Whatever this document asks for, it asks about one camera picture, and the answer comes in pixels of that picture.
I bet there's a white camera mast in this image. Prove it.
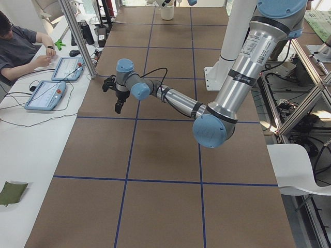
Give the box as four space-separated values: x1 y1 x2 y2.
204 0 257 91

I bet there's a green plastic toy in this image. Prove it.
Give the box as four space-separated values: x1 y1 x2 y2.
54 39 66 51

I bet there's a green cloth pouch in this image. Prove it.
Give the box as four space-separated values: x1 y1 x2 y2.
1 181 28 206

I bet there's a person in grey shirt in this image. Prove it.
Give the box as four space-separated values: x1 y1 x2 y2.
1 12 56 87

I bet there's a far blue teach pendant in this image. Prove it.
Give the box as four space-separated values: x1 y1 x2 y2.
51 57 84 81

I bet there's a white cup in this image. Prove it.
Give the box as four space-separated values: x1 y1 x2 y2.
155 0 171 8

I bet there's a black computer mouse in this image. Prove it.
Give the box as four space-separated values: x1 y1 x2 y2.
69 50 80 57

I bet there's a near blue teach pendant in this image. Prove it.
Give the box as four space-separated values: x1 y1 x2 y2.
24 81 66 111

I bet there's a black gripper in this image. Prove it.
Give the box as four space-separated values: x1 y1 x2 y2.
115 87 129 114

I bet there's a cream bin with handle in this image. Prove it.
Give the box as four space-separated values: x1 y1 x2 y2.
160 5 174 21

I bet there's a blue teach pendant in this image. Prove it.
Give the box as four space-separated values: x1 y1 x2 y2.
51 57 84 81
24 81 66 111

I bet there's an aluminium frame post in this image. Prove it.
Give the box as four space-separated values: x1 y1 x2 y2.
58 0 96 79

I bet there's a black water bottle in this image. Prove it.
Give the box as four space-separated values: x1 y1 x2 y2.
80 19 95 45

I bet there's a white chair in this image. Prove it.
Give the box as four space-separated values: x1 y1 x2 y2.
267 144 330 196

